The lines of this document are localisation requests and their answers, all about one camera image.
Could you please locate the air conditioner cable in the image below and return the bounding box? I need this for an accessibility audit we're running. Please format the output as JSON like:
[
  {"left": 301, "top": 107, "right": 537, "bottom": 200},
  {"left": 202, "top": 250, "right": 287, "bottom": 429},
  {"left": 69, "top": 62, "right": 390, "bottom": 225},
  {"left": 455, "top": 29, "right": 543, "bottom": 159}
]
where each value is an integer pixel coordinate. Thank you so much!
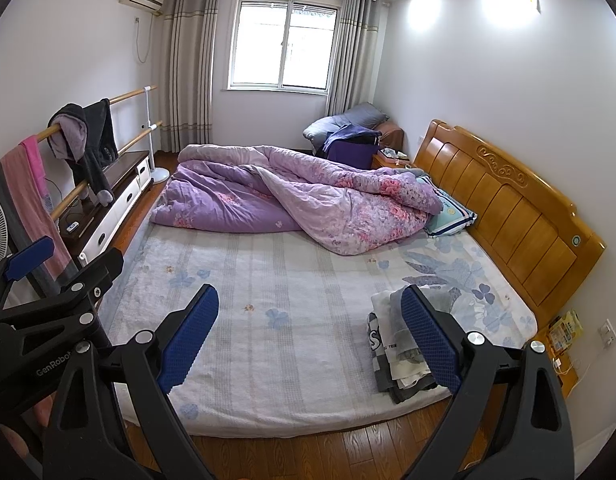
[{"left": 133, "top": 15, "right": 154, "bottom": 64}]

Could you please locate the folded black and white garment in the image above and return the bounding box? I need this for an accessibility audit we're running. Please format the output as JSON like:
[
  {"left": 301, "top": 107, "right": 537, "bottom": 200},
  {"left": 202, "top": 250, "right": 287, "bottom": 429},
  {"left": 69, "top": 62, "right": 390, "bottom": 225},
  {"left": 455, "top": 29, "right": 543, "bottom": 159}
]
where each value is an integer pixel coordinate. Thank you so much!
[{"left": 366, "top": 313, "right": 390, "bottom": 365}]

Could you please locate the purple storage box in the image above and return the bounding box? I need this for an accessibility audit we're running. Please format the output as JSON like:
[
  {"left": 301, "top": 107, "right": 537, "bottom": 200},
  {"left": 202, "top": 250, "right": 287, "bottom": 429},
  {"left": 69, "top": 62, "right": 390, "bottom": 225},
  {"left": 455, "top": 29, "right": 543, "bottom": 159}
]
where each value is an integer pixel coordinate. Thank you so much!
[{"left": 328, "top": 140, "right": 382, "bottom": 169}]

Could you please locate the purple floral duvet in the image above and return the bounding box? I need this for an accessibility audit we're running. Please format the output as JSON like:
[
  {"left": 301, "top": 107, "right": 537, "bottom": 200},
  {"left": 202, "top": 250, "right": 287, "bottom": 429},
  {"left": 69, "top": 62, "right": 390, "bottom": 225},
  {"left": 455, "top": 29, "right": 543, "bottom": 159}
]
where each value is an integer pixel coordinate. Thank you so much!
[{"left": 150, "top": 144, "right": 444, "bottom": 257}]

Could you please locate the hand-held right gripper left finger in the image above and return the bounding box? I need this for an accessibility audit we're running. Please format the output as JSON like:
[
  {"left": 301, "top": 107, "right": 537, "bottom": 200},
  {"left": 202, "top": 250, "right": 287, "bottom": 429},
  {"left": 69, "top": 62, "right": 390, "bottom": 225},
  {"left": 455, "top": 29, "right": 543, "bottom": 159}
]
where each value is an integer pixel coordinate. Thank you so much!
[{"left": 40, "top": 284, "right": 224, "bottom": 480}]

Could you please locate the white and brown cabinet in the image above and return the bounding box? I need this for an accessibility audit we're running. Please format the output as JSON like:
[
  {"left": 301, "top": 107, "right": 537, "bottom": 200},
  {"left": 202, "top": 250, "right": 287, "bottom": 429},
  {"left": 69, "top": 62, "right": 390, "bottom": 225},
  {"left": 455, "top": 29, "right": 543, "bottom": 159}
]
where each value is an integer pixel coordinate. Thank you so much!
[{"left": 58, "top": 150, "right": 154, "bottom": 266}]

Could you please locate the folded white cloth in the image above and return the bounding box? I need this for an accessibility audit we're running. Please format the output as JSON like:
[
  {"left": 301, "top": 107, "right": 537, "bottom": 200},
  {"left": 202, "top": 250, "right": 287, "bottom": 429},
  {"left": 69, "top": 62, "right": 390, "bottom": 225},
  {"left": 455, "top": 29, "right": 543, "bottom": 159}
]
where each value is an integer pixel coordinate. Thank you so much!
[{"left": 371, "top": 290, "right": 406, "bottom": 348}]

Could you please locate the wooden nightstand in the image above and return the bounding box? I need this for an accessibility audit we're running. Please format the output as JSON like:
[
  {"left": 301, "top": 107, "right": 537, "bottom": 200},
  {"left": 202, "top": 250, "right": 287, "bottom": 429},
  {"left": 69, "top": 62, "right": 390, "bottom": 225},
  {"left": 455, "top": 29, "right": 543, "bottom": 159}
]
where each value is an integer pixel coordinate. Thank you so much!
[{"left": 372, "top": 149, "right": 415, "bottom": 171}]

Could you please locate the lilac garment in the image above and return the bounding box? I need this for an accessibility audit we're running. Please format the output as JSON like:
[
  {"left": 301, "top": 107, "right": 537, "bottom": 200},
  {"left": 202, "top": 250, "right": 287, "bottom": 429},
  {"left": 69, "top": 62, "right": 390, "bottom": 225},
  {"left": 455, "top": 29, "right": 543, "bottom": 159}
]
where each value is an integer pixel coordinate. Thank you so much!
[{"left": 49, "top": 114, "right": 89, "bottom": 162}]

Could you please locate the teal patterned pillow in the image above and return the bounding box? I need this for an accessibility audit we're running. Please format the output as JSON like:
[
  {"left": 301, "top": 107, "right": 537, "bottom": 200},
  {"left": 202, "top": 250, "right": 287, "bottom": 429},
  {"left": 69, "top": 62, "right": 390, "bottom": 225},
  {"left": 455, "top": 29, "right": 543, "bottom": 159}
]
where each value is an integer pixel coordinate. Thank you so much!
[{"left": 423, "top": 189, "right": 479, "bottom": 239}]

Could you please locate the wooden bedside table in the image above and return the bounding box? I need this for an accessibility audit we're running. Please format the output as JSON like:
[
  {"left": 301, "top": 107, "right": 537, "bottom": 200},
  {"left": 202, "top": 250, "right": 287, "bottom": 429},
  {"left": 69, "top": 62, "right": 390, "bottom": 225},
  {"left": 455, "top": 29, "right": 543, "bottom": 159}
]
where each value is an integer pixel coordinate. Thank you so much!
[{"left": 535, "top": 327, "right": 590, "bottom": 400}]

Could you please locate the grey striped curtain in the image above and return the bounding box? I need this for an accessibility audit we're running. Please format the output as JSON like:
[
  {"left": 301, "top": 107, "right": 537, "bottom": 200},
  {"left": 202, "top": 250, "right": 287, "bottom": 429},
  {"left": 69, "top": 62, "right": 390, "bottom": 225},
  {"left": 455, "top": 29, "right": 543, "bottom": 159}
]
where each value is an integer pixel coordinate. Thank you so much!
[
  {"left": 325, "top": 0, "right": 391, "bottom": 121},
  {"left": 160, "top": 0, "right": 223, "bottom": 153}
]

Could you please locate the brown cushion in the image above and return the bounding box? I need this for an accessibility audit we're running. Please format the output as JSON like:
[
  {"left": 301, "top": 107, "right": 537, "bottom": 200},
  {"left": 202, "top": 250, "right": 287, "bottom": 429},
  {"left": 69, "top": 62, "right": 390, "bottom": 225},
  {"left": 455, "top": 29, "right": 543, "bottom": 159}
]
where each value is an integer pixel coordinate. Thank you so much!
[{"left": 375, "top": 120, "right": 407, "bottom": 151}]

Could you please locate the folded white printed garment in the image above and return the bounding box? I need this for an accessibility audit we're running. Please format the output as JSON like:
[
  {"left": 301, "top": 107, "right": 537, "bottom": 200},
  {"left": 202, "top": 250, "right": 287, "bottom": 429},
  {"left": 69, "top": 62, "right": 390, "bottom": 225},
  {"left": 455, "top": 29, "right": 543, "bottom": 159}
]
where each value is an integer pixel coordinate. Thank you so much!
[{"left": 385, "top": 342, "right": 431, "bottom": 380}]

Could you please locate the light grey sweatshirt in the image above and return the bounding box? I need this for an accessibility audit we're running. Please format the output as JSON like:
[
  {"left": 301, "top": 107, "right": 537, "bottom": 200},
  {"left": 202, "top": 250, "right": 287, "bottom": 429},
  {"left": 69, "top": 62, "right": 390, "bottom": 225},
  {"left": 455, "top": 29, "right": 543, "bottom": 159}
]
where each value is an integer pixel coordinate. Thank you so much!
[{"left": 390, "top": 287, "right": 458, "bottom": 343}]

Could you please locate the black hooded jacket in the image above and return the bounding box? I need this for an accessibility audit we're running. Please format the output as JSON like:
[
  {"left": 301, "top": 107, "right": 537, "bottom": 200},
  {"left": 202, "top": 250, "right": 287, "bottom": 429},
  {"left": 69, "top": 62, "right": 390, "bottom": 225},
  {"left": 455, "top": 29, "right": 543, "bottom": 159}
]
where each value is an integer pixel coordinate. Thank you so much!
[{"left": 47, "top": 99, "right": 120, "bottom": 207}]

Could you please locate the bright pink cloth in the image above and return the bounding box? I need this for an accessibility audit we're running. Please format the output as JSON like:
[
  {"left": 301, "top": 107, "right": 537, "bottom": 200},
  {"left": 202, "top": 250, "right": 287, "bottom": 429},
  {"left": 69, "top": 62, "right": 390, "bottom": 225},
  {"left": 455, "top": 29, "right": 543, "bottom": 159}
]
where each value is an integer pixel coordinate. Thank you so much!
[{"left": 19, "top": 135, "right": 48, "bottom": 197}]

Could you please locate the grey striped towel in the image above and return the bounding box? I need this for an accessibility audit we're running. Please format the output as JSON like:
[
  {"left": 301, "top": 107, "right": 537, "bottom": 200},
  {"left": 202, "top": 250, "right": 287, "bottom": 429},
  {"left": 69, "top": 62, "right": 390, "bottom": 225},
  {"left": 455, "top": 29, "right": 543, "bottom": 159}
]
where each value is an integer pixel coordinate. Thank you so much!
[{"left": 0, "top": 160, "right": 56, "bottom": 303}]

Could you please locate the person's left hand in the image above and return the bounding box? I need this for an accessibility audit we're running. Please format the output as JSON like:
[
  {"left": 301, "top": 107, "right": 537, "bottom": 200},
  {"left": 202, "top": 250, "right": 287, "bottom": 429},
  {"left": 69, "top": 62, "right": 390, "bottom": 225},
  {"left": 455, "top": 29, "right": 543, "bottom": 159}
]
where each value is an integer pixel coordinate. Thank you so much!
[{"left": 0, "top": 392, "right": 57, "bottom": 476}]

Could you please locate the white floral bed sheet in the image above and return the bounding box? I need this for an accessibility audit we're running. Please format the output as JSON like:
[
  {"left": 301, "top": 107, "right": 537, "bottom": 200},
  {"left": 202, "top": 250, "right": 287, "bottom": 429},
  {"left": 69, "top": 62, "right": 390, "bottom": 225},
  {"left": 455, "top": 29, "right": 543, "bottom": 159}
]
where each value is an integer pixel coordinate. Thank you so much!
[{"left": 97, "top": 217, "right": 539, "bottom": 436}]

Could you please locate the grey-blue pillow pile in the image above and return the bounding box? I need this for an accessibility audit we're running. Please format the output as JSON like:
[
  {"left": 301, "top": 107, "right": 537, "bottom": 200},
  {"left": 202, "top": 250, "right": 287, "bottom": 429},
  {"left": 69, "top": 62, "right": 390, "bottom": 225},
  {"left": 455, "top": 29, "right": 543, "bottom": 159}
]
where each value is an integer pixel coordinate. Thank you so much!
[{"left": 303, "top": 102, "right": 390, "bottom": 151}]

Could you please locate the wooden bed headboard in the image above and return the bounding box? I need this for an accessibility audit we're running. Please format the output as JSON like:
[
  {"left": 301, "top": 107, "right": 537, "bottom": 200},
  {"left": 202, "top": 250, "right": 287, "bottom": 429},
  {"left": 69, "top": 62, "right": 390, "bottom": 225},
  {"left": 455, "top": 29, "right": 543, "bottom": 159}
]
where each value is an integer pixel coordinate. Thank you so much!
[{"left": 413, "top": 119, "right": 607, "bottom": 308}]

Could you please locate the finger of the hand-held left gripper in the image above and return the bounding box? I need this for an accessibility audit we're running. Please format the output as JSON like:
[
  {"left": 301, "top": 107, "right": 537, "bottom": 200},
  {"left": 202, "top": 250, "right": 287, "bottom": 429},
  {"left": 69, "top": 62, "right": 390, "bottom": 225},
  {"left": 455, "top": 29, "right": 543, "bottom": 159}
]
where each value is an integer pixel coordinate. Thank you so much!
[
  {"left": 0, "top": 249, "right": 125, "bottom": 334},
  {"left": 0, "top": 236, "right": 55, "bottom": 307}
]

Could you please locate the yellow packet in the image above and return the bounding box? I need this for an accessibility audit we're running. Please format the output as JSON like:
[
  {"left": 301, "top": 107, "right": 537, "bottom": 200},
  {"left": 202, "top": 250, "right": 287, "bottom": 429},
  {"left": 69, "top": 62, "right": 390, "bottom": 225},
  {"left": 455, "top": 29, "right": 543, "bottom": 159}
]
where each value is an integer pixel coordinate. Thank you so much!
[{"left": 548, "top": 310, "right": 584, "bottom": 356}]

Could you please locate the folded dark grey garment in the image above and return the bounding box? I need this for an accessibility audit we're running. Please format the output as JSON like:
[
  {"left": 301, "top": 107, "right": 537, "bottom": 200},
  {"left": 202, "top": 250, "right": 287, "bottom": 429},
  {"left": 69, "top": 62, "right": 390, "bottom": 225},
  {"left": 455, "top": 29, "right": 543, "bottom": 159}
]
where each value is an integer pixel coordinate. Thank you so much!
[{"left": 377, "top": 360, "right": 439, "bottom": 405}]

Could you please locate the white framed window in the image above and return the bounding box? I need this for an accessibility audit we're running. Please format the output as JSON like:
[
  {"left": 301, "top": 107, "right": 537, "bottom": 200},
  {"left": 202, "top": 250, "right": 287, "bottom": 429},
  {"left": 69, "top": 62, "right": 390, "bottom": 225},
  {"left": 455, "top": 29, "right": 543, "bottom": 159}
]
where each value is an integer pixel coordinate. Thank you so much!
[{"left": 227, "top": 0, "right": 343, "bottom": 93}]

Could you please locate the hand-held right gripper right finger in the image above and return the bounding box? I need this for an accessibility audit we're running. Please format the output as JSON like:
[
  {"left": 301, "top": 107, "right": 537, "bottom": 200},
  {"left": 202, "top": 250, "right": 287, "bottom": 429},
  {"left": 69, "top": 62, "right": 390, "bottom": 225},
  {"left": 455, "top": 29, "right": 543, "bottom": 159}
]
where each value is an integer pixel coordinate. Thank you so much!
[{"left": 400, "top": 285, "right": 576, "bottom": 480}]

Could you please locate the dusty pink towel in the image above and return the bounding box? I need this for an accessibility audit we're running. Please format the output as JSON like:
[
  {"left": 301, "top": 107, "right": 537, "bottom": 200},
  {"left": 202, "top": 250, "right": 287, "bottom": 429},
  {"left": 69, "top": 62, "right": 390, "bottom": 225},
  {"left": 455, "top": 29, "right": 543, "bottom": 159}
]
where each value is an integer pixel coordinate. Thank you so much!
[{"left": 0, "top": 152, "right": 75, "bottom": 283}]

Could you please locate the dark blue cloth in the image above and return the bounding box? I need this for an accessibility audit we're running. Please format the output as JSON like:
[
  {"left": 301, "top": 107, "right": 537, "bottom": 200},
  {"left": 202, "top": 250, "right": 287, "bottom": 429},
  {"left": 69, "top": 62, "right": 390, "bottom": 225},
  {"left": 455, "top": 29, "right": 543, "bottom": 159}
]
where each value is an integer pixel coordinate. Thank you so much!
[{"left": 322, "top": 125, "right": 383, "bottom": 153}]

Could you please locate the wooden ballet barre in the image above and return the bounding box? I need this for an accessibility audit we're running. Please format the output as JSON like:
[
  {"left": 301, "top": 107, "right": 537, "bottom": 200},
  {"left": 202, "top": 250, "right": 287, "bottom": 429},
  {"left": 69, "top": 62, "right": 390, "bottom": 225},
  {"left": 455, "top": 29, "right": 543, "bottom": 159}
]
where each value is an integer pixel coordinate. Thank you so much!
[{"left": 0, "top": 86, "right": 171, "bottom": 241}]

